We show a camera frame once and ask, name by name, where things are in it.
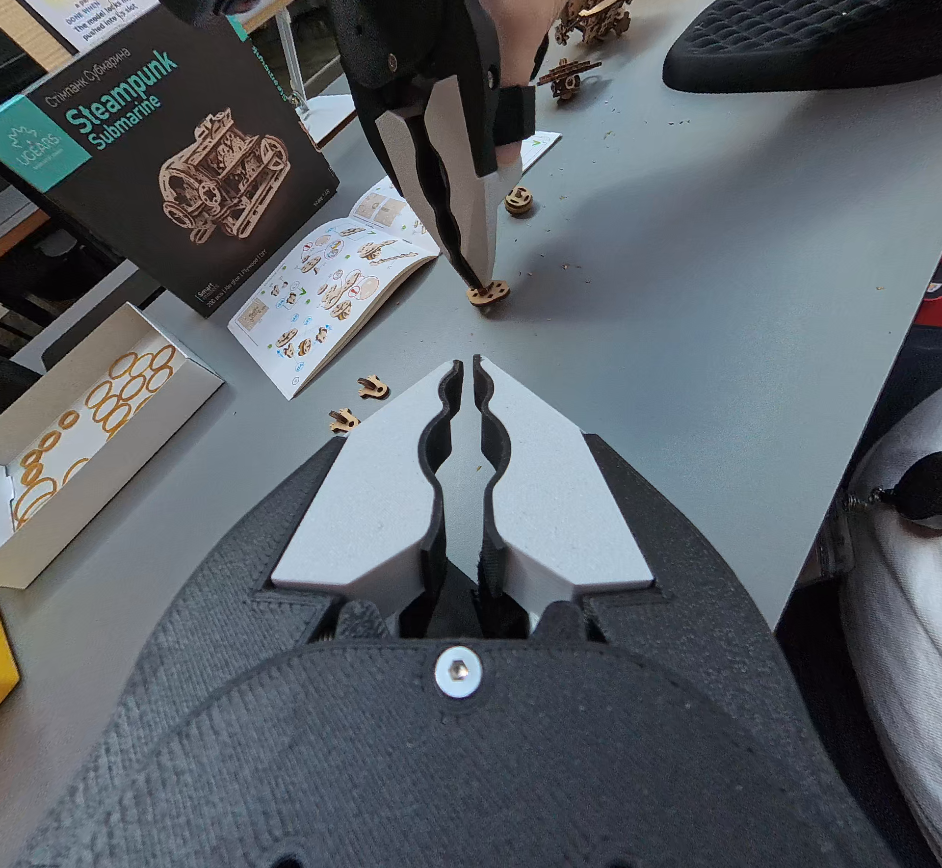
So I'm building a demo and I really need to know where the white metal stand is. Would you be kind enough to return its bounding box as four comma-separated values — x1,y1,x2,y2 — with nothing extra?
274,0,362,150

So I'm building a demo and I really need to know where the group of wooden rings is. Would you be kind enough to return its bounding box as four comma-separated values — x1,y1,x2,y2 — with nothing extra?
11,345,178,530

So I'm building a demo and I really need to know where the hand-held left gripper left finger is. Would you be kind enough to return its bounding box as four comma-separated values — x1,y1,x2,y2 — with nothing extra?
271,359,466,637

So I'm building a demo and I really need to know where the small wooden model part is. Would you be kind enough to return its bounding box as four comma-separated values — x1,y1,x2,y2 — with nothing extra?
537,58,603,102

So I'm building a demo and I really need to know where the black quilted wrist rest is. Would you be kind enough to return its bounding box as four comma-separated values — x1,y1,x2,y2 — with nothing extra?
662,0,942,95

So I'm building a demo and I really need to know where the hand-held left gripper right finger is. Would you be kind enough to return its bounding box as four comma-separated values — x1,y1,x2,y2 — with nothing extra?
471,355,657,637

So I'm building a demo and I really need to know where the white instruction booklet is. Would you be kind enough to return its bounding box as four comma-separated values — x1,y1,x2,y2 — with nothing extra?
228,176,441,400

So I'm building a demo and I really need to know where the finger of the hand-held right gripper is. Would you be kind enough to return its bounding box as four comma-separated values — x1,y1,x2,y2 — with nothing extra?
424,75,525,288
374,108,481,292

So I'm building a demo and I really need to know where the black model kit box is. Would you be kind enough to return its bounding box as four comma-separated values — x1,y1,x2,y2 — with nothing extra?
0,5,341,318

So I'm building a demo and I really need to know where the grey desk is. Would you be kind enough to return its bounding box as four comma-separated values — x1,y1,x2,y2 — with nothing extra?
0,0,942,803

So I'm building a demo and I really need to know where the yellow flat object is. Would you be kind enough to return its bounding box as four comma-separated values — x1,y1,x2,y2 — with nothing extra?
0,614,21,703

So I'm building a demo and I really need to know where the small white leaflet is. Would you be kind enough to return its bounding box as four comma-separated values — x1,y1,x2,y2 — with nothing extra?
515,131,562,173

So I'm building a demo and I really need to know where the black clip-on microphone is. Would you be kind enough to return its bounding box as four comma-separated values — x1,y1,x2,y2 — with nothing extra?
846,452,942,523

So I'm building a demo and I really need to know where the white cardboard tray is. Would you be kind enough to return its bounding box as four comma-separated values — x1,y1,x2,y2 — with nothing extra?
0,301,225,589

